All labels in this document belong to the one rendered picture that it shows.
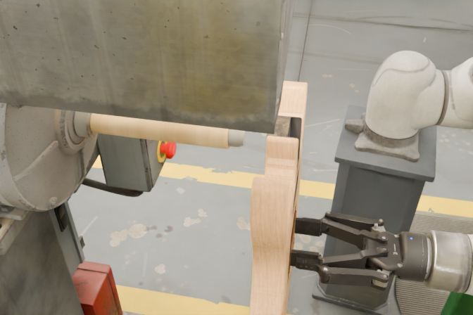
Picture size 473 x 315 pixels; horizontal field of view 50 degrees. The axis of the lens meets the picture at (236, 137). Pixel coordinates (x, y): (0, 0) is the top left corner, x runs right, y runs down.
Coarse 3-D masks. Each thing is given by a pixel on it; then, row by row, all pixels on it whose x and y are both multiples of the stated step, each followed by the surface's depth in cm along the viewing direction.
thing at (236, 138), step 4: (232, 132) 63; (236, 132) 63; (240, 132) 63; (244, 132) 63; (228, 136) 62; (232, 136) 62; (236, 136) 62; (240, 136) 62; (244, 136) 63; (228, 140) 63; (232, 140) 62; (236, 140) 62; (240, 140) 62; (244, 140) 63; (228, 144) 63; (232, 144) 63; (236, 144) 63; (240, 144) 63
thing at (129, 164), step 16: (112, 144) 95; (128, 144) 94; (144, 144) 94; (160, 144) 103; (112, 160) 98; (128, 160) 97; (144, 160) 96; (160, 160) 104; (112, 176) 101; (128, 176) 100; (144, 176) 99; (112, 192) 106; (128, 192) 108
